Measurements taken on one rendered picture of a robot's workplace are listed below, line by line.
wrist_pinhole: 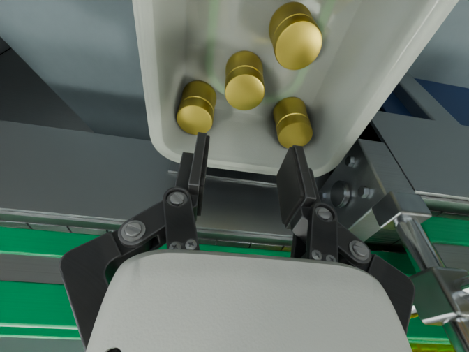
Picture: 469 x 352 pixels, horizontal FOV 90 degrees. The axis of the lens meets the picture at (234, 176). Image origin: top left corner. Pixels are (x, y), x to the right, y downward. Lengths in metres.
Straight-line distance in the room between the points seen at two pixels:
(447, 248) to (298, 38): 0.20
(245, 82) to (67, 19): 0.36
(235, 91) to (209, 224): 0.13
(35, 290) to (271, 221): 0.22
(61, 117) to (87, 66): 0.27
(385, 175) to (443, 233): 0.06
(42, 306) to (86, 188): 0.11
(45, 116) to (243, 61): 0.64
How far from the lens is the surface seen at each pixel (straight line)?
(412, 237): 0.21
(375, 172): 0.23
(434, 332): 0.31
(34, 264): 0.29
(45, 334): 0.34
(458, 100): 0.55
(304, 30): 0.19
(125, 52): 0.48
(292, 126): 0.23
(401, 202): 0.21
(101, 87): 0.54
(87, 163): 0.32
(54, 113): 0.79
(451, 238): 0.26
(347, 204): 0.26
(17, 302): 0.28
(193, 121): 0.23
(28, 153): 0.35
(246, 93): 0.21
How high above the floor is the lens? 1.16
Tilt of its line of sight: 41 degrees down
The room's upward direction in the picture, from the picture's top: 179 degrees counter-clockwise
